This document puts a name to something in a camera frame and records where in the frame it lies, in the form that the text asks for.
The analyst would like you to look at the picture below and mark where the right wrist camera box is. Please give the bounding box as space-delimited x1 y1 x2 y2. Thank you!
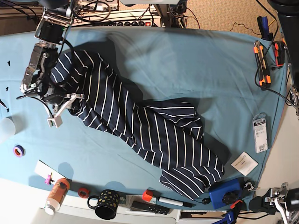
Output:
47 116 63 128

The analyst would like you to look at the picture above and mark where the navy white striped t-shirt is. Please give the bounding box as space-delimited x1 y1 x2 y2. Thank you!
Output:
50 50 224 200

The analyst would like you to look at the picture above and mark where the blue orange clamp bottom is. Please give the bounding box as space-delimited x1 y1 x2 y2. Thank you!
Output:
214 200 244 224

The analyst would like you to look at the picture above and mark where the orange black utility knife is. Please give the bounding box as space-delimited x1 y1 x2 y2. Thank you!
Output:
254 40 271 91

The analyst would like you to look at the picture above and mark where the black lanyard with clip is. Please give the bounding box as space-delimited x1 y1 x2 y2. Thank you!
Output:
193 197 211 205

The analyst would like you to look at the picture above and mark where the silver carabiner keyring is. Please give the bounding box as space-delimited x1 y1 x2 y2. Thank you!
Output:
243 182 259 192

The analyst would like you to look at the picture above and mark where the small orange black tool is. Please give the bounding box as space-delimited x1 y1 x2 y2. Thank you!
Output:
274 41 285 68

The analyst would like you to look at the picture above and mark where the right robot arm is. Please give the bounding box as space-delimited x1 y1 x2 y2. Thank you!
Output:
18 0 83 119

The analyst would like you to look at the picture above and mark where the translucent white cup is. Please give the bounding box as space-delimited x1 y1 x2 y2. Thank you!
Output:
0 118 16 143

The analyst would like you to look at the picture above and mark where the orange red cube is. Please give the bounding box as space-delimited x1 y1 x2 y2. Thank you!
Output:
142 189 154 202

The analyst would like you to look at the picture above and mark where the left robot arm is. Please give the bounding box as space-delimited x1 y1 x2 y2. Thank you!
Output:
256 0 299 195

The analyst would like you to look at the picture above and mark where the purple tape roll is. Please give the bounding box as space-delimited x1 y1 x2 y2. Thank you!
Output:
13 145 25 157

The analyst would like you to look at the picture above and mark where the black power strip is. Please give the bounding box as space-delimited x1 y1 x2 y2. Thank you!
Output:
102 21 152 27

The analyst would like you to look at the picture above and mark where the black mug gold pattern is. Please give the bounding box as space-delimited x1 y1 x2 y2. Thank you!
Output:
87 189 120 220

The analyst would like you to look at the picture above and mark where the clear plastic blister pack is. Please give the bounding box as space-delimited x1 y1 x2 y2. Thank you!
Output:
252 113 268 154

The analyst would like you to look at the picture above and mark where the white black marker pen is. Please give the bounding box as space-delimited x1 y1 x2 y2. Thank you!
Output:
157 197 194 208

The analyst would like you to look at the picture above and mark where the red tape roll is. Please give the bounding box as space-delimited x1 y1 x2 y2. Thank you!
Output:
78 187 90 198

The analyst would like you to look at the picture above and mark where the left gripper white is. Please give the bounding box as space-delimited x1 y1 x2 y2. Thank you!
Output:
249 183 291 224

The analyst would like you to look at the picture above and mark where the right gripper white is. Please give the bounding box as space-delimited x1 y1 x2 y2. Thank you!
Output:
53 93 84 117

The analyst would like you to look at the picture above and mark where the orange bottle white cap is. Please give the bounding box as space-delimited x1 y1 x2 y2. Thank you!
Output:
44 178 70 215

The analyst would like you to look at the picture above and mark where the black remote control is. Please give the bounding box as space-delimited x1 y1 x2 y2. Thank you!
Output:
131 201 170 215

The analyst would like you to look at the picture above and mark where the black knob on box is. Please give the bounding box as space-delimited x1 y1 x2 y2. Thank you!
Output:
222 191 239 205

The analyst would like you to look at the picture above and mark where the white square paper packet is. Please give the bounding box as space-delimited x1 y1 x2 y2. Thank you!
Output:
231 152 258 176

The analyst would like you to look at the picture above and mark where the white paper sheet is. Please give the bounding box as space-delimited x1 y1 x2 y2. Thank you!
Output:
34 160 66 182

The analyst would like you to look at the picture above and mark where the blue plastic box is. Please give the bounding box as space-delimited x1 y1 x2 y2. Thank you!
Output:
208 178 245 210

